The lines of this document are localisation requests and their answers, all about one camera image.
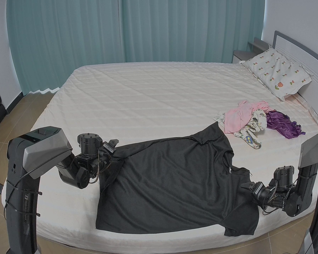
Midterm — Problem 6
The pink garment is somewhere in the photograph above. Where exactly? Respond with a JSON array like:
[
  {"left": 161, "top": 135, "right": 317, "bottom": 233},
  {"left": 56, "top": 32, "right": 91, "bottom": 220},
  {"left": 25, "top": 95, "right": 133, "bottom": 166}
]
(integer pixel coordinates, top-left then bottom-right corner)
[{"left": 224, "top": 100, "right": 271, "bottom": 134}]

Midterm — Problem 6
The white printed pillow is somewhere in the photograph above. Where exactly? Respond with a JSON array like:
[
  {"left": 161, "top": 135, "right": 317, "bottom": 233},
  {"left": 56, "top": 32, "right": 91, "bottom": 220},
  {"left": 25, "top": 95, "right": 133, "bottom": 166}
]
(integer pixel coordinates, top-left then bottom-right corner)
[{"left": 242, "top": 47, "right": 313, "bottom": 102}]

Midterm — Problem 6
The blue-green curtain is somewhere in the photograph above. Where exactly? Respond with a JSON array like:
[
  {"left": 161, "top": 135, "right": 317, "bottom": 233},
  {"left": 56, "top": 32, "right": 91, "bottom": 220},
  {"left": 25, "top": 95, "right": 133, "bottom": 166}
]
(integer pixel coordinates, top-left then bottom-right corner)
[
  {"left": 6, "top": 0, "right": 126, "bottom": 96},
  {"left": 120, "top": 0, "right": 266, "bottom": 63}
]

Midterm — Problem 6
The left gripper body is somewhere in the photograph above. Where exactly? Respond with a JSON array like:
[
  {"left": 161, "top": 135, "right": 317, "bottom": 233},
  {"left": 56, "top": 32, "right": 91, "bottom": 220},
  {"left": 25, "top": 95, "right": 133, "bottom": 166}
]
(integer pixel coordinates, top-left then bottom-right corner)
[{"left": 98, "top": 150, "right": 122, "bottom": 171}]

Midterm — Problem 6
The white printed garment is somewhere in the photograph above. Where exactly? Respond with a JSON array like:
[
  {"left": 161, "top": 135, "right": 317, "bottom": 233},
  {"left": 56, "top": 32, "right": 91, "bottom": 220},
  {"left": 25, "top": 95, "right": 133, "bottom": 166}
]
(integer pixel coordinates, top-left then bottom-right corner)
[{"left": 213, "top": 110, "right": 267, "bottom": 150}]

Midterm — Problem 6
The bed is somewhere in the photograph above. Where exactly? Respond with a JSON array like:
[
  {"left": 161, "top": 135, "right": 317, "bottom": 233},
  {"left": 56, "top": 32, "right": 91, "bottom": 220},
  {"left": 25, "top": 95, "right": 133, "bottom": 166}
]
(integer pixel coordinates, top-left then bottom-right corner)
[{"left": 16, "top": 30, "right": 318, "bottom": 248}]

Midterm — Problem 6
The grey bedside table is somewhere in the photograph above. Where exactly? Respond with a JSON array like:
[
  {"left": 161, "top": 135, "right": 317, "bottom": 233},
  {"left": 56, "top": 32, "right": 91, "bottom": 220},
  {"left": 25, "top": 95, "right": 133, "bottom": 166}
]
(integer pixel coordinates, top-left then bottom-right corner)
[{"left": 233, "top": 37, "right": 270, "bottom": 64}]

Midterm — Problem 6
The black T-shirt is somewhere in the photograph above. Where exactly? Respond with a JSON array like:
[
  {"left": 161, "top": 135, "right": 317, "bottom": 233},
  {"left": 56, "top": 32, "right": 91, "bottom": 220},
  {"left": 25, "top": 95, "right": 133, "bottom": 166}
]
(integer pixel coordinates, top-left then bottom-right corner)
[{"left": 95, "top": 121, "right": 260, "bottom": 237}]

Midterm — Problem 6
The purple garment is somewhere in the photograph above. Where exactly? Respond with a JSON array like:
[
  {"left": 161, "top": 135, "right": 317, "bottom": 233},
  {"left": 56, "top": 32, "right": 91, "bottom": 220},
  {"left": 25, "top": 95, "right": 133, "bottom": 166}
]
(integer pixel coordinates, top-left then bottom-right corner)
[{"left": 266, "top": 111, "right": 306, "bottom": 140}]

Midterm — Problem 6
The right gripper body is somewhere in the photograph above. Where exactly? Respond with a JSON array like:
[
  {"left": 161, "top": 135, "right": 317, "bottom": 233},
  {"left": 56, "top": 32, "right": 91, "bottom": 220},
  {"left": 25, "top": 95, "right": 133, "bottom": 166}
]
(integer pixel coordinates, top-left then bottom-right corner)
[{"left": 252, "top": 188, "right": 276, "bottom": 208}]

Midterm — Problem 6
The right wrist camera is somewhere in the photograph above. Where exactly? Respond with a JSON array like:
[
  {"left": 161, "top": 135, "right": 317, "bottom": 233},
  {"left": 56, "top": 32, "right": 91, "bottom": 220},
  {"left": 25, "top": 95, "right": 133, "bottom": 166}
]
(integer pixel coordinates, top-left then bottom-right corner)
[{"left": 240, "top": 182, "right": 264, "bottom": 195}]

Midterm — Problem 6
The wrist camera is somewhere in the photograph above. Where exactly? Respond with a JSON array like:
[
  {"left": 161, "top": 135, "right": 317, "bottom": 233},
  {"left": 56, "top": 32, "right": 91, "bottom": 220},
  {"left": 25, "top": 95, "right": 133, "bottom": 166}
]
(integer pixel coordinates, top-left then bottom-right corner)
[
  {"left": 103, "top": 139, "right": 120, "bottom": 154},
  {"left": 240, "top": 182, "right": 264, "bottom": 195}
]

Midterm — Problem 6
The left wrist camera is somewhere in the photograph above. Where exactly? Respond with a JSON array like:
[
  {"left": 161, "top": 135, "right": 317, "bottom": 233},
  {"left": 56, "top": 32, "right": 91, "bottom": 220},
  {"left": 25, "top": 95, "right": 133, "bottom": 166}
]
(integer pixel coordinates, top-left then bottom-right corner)
[{"left": 103, "top": 139, "right": 120, "bottom": 154}]

